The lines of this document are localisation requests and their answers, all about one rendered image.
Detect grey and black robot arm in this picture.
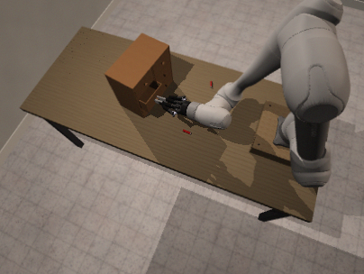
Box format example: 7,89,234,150
187,0,350,187

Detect small brown chest of drawers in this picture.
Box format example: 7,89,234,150
105,33,169,118

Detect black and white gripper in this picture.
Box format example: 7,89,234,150
154,96,191,117

